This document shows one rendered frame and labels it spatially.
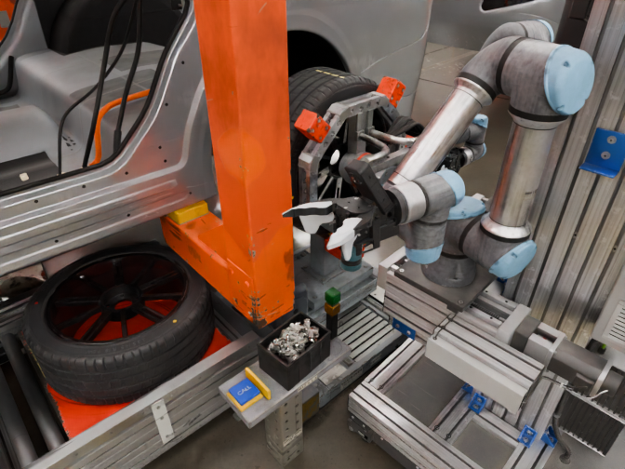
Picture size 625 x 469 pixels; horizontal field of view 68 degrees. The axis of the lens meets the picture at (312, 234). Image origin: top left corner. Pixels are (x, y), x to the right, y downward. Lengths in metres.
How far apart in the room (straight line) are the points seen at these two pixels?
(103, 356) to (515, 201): 1.30
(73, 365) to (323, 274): 1.13
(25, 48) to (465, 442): 3.02
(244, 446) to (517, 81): 1.55
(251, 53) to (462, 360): 0.92
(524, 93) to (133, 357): 1.35
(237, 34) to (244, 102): 0.15
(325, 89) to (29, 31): 2.05
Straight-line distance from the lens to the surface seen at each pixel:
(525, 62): 1.03
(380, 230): 0.85
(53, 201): 1.67
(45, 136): 2.40
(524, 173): 1.09
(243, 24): 1.14
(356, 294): 2.27
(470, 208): 1.24
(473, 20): 4.11
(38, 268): 3.09
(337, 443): 1.94
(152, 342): 1.65
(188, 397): 1.72
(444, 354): 1.31
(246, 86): 1.17
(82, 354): 1.70
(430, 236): 0.95
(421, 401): 1.83
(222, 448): 1.96
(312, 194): 1.70
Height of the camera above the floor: 1.66
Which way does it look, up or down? 34 degrees down
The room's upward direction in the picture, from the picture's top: straight up
